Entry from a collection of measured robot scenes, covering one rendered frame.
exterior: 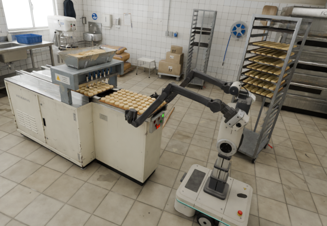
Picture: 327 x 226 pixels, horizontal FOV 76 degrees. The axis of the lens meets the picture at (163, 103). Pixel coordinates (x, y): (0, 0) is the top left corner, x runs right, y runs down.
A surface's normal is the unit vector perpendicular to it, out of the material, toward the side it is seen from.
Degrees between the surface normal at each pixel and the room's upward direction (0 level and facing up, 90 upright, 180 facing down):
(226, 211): 0
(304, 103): 91
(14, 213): 0
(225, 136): 101
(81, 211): 0
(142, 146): 90
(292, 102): 91
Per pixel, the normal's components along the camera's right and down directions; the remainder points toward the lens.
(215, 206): 0.08, -0.90
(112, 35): -0.33, 0.37
